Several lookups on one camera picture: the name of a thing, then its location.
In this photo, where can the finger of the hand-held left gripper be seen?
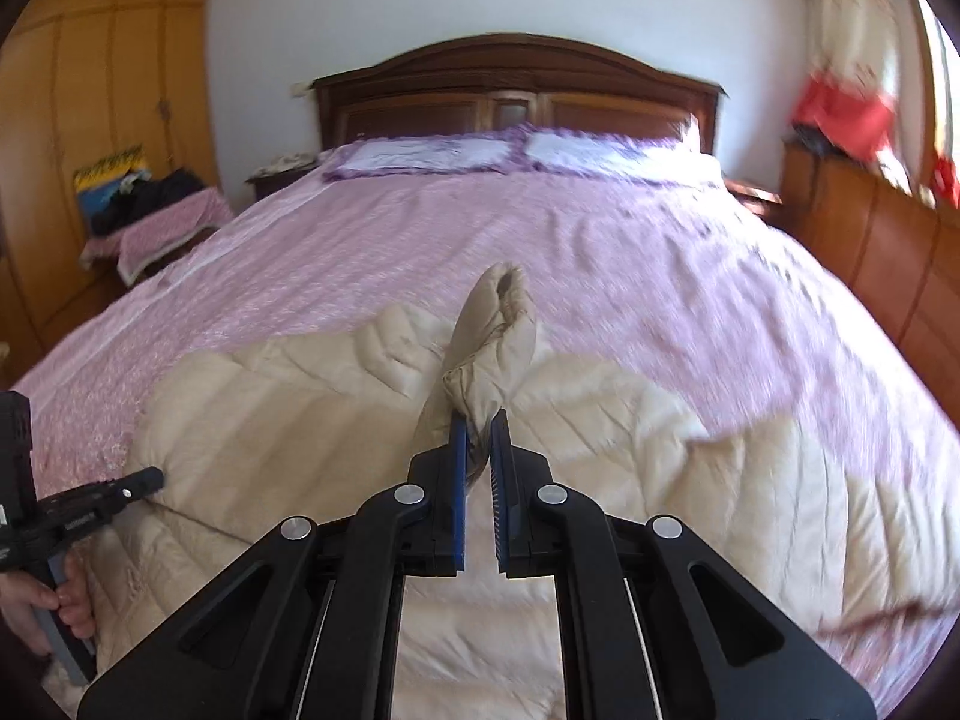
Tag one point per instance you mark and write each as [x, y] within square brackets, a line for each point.
[97, 504]

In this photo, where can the white wall socket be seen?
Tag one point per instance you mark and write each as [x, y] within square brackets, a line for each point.
[300, 89]

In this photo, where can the dark wooden nightstand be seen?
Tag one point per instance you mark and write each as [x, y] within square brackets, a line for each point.
[270, 184]

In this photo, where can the long wooden cabinet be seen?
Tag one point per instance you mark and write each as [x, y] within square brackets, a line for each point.
[862, 240]

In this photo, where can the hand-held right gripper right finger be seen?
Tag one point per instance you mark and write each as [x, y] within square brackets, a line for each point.
[501, 499]

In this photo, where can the wooden wardrobe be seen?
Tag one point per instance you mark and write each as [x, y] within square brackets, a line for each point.
[112, 90]

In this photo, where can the bed with pink bedspread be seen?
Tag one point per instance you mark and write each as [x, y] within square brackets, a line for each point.
[600, 240]

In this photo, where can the white telephone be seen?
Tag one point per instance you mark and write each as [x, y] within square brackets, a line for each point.
[289, 163]

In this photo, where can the beige down jacket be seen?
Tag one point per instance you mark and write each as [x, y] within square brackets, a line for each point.
[300, 405]

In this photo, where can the pile of dark clothes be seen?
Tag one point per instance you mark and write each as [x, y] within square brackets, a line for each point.
[161, 199]

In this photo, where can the dark wooden headboard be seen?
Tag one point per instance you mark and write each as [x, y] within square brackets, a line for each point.
[450, 101]

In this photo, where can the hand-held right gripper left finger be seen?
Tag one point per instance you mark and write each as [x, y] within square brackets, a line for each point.
[457, 499]

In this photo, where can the dark cloth on cabinet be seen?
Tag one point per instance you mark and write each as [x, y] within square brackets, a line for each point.
[810, 139]

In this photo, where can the purple frilled pillow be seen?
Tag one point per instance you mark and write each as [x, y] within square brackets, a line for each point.
[600, 150]
[420, 156]

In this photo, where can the chair with pink cloth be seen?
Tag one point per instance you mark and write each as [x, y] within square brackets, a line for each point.
[157, 232]

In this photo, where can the colourful book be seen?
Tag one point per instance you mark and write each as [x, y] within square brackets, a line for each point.
[94, 191]

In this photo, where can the person's left hand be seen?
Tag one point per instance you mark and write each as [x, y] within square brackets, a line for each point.
[73, 600]

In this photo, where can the cream and red curtain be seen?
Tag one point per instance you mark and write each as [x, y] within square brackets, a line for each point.
[851, 90]

